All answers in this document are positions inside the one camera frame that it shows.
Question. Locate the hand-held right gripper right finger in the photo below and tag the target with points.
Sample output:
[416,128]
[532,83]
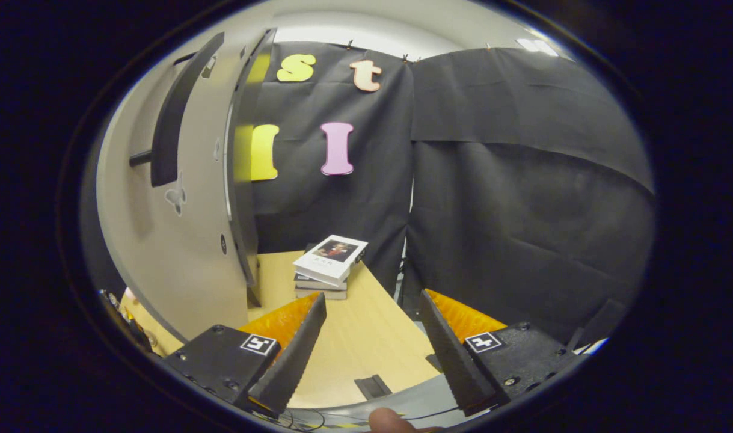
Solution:
[450,355]

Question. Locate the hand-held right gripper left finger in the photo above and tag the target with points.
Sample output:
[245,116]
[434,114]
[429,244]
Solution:
[294,361]

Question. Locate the beige cabinet door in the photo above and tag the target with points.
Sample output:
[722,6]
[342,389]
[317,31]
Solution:
[192,252]

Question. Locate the white portrait book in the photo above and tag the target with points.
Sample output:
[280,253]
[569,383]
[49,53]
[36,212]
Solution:
[327,261]

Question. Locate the black backdrop cloth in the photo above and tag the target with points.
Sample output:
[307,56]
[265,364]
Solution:
[492,180]

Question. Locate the small ceiling light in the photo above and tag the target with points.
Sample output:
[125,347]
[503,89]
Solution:
[537,47]

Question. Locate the black table bracket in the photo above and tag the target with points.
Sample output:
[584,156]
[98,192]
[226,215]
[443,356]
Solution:
[373,386]

